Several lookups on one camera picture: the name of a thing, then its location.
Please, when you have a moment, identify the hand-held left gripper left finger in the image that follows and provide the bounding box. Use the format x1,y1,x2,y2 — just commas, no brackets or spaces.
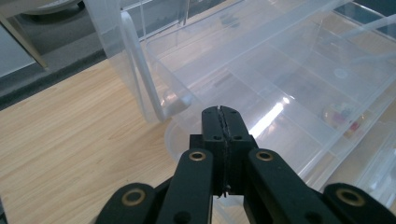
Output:
190,105,226,197

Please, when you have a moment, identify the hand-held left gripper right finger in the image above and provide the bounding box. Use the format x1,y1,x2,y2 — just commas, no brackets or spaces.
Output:
221,105,260,195

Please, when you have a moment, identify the clear plastic storage box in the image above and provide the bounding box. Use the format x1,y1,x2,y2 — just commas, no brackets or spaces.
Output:
83,0,396,224

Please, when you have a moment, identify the small colourful clear packet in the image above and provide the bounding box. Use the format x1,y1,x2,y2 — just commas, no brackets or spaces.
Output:
321,102,365,138

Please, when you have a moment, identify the round low floor device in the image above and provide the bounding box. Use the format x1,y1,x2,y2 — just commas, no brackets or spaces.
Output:
21,0,83,16

